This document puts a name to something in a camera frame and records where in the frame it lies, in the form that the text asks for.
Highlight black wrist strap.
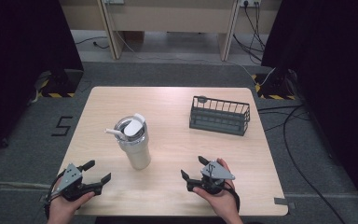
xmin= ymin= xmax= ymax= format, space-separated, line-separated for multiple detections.
xmin=223 ymin=180 xmax=241 ymax=214

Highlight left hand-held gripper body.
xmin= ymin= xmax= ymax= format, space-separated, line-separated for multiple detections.
xmin=53 ymin=162 xmax=103 ymax=202

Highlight black hanging cables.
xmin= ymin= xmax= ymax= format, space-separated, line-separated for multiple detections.
xmin=232 ymin=2 xmax=267 ymax=65

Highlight person's right hand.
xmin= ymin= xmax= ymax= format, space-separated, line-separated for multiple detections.
xmin=191 ymin=158 xmax=244 ymax=224

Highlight long black floor cable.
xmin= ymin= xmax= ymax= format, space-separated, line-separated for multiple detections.
xmin=256 ymin=104 xmax=347 ymax=224

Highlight beige wooden desk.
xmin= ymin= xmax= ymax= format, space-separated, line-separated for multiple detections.
xmin=59 ymin=0 xmax=283 ymax=62

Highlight dark wire basket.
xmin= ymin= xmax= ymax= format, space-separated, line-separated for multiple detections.
xmin=188 ymin=95 xmax=252 ymax=137

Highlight white tumbler with straw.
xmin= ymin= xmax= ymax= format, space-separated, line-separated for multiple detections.
xmin=104 ymin=112 xmax=152 ymax=171

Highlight person's left hand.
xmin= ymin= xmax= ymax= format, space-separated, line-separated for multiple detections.
xmin=47 ymin=185 xmax=96 ymax=224

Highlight black stand base striped tape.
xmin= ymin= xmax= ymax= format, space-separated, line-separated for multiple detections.
xmin=36 ymin=68 xmax=85 ymax=99
xmin=251 ymin=72 xmax=296 ymax=101

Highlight black curtain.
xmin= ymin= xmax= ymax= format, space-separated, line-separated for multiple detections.
xmin=260 ymin=0 xmax=358 ymax=218
xmin=0 ymin=0 xmax=85 ymax=160

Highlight black floor cable with plug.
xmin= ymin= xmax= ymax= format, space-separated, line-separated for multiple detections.
xmin=75 ymin=35 xmax=110 ymax=50

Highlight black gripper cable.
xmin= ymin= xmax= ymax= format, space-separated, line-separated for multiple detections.
xmin=42 ymin=169 xmax=67 ymax=219

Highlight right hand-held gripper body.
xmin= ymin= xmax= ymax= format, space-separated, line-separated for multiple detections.
xmin=186 ymin=160 xmax=236 ymax=196

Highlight grey tape strip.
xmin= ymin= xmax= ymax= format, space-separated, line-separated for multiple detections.
xmin=273 ymin=197 xmax=296 ymax=210

